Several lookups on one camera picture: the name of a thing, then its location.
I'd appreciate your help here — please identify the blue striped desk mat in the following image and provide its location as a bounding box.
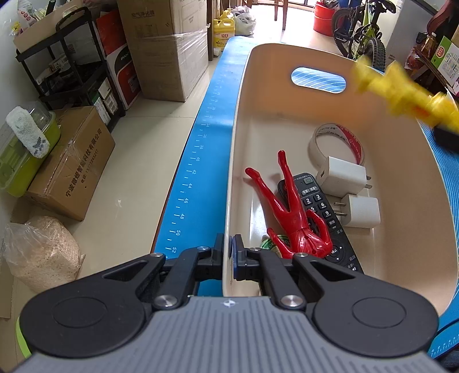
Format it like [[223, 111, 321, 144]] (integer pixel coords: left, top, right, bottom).
[[150, 35, 459, 359]]

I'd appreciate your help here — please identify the cardboard box with red print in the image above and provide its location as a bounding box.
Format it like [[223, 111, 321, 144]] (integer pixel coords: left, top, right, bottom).
[[25, 106, 116, 222]]

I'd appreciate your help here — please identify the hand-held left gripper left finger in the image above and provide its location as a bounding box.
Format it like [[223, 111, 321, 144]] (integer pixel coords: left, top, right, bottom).
[[103, 232, 229, 311]]

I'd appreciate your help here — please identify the white appliance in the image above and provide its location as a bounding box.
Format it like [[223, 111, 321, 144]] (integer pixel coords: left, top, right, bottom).
[[386, 0, 442, 69]]

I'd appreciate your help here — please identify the clear bag of grain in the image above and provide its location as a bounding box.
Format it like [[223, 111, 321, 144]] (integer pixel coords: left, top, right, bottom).
[[0, 215, 86, 293]]

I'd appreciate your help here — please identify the black remote control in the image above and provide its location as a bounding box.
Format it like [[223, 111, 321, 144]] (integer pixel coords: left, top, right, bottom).
[[277, 173, 365, 275]]

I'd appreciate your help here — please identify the red bucket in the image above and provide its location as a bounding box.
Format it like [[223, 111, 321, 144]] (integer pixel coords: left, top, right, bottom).
[[313, 1, 340, 37]]

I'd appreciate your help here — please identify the green children's bicycle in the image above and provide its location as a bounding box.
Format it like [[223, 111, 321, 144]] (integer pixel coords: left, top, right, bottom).
[[332, 0, 396, 71]]

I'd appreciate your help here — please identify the amber drink bottle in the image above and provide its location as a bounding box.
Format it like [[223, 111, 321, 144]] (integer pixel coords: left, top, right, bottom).
[[419, 32, 440, 58]]

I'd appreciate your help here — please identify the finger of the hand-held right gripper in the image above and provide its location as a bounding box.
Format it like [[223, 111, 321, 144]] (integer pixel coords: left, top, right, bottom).
[[432, 122, 459, 148]]

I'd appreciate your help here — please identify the plastic wrapped cardboard box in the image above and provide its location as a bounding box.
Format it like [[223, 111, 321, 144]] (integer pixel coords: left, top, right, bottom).
[[129, 24, 209, 102]]

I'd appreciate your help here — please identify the large white charger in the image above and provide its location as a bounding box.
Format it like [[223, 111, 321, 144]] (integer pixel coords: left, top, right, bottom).
[[316, 156, 374, 193]]

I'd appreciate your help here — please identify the red carton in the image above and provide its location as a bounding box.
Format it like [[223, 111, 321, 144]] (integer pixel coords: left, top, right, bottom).
[[95, 10, 126, 57]]

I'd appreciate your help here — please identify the green container with clear lid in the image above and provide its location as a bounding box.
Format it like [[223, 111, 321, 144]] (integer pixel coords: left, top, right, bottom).
[[0, 101, 61, 198]]

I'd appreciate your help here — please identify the white plastic bag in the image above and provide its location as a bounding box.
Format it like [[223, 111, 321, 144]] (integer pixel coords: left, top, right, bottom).
[[231, 5, 257, 36]]

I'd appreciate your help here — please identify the large plain cardboard box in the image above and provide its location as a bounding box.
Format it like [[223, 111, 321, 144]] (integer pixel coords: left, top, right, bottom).
[[118, 0, 207, 36]]

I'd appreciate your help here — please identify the white fluffy towel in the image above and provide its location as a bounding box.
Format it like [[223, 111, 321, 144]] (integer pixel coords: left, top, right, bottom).
[[6, 108, 51, 159]]

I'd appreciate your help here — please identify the white and red appliance box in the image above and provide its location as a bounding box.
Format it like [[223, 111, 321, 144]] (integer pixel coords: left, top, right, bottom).
[[106, 43, 142, 110]]

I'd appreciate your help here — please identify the red plastic figure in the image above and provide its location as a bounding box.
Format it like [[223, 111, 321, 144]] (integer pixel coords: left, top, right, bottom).
[[245, 150, 333, 259]]

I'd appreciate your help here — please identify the green round tin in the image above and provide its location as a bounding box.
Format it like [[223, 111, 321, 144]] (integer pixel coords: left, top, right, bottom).
[[260, 235, 293, 259]]

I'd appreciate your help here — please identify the black shelf cart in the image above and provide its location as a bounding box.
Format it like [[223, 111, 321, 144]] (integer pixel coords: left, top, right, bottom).
[[15, 6, 127, 127]]

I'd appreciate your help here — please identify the clear tape roll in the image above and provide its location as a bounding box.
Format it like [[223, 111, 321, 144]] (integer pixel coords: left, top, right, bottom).
[[309, 123, 366, 173]]

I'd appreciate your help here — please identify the wooden chair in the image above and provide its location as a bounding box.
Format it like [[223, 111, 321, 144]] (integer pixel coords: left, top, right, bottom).
[[274, 0, 289, 30]]

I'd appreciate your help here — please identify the cream plastic basket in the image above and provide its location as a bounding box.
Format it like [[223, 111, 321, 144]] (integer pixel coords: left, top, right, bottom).
[[221, 43, 459, 317]]

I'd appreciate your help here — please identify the green and white carton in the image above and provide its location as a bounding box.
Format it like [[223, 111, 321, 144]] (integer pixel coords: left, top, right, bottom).
[[430, 36, 459, 90]]

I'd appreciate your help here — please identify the small white charger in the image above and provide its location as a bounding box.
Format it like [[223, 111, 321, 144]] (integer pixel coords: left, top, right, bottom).
[[333, 194, 381, 228]]

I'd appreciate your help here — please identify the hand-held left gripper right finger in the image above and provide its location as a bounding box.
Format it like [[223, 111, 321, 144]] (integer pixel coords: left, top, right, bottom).
[[232, 234, 356, 310]]

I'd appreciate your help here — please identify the brown cardboard tray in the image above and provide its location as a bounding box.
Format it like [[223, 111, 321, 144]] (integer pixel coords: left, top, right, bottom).
[[13, 0, 85, 51]]

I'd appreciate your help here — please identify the yellow plastic toy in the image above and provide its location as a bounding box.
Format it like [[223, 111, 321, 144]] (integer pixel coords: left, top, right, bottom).
[[353, 57, 459, 128]]

